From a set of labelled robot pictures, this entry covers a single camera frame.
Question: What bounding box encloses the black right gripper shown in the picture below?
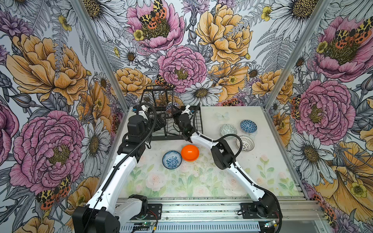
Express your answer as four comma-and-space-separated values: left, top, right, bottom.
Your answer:
171, 105, 185, 132

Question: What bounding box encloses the blue floral ceramic bowl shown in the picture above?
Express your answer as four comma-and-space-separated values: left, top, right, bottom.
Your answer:
162, 150, 183, 170

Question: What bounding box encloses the red patterned ceramic bowl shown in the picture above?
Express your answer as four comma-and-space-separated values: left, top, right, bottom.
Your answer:
166, 102, 180, 114

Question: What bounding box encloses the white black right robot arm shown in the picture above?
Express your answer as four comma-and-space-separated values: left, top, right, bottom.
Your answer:
172, 105, 283, 220

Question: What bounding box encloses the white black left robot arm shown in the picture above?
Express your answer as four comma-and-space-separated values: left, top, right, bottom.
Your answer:
72, 103, 157, 233

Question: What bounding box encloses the orange plastic bowl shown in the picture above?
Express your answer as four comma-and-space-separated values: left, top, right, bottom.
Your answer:
181, 145, 200, 162

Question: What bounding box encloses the green patterned ceramic bowl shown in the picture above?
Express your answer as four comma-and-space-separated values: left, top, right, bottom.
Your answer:
220, 124, 237, 136

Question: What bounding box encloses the dark blue patterned bowl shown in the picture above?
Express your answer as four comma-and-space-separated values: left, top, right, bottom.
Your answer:
240, 119, 257, 134

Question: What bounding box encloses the white brown lattice bowl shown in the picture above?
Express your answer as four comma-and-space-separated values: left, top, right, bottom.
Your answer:
236, 136, 254, 151

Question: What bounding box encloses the green circuit board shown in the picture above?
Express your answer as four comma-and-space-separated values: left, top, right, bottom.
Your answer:
134, 222, 155, 228

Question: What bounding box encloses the black wire dish rack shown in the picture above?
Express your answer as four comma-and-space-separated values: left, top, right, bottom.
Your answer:
128, 84, 203, 141

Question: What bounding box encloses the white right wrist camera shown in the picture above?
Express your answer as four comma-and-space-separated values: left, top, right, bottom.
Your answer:
182, 105, 192, 115

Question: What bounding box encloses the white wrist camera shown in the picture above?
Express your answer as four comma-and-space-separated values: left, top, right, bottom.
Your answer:
182, 105, 192, 115
137, 105, 148, 117

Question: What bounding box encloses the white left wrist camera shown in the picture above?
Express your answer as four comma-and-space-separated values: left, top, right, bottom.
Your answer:
137, 105, 148, 117

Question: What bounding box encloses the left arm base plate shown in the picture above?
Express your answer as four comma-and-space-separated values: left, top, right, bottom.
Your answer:
145, 203, 163, 220

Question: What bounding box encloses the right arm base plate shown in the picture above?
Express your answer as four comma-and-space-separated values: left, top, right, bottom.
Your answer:
237, 203, 279, 219

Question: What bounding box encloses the left aluminium corner post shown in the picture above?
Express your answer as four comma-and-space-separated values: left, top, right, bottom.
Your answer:
71, 1, 129, 112

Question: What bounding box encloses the aluminium corner post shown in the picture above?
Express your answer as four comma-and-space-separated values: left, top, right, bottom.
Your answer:
264, 1, 331, 110
71, 1, 129, 112

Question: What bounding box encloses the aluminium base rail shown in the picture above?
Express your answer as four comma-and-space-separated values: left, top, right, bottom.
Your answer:
118, 198, 332, 233

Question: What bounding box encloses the right aluminium corner post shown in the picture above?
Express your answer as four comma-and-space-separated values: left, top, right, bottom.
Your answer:
264, 1, 331, 110

